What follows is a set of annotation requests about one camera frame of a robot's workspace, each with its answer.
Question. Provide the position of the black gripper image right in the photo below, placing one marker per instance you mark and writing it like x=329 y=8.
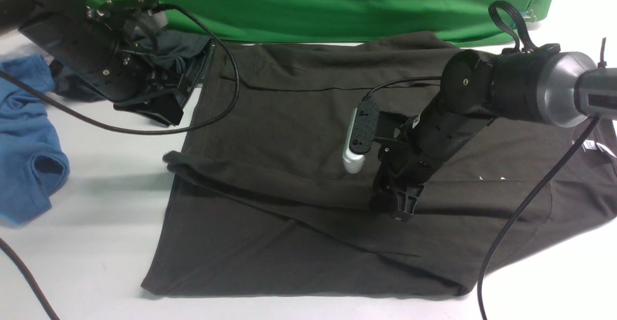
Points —
x=401 y=177

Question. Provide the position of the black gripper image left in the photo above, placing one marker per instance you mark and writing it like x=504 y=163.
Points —
x=162 y=99

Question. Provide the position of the dark gray long-sleeved shirt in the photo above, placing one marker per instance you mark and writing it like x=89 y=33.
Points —
x=261 y=203

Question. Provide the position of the black silver robot arm right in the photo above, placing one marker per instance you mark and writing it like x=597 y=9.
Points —
x=544 y=86

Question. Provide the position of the dark teal crumpled garment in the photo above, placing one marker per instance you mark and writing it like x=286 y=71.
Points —
x=178 y=51

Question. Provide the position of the blue crumpled garment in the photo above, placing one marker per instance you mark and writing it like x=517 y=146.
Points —
x=32 y=164

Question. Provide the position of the blue binder clip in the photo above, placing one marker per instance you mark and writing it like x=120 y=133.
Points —
x=529 y=16

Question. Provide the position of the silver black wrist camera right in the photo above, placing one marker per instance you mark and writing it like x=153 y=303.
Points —
x=361 y=133

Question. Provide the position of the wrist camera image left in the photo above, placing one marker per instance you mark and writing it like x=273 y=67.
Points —
x=125 y=15

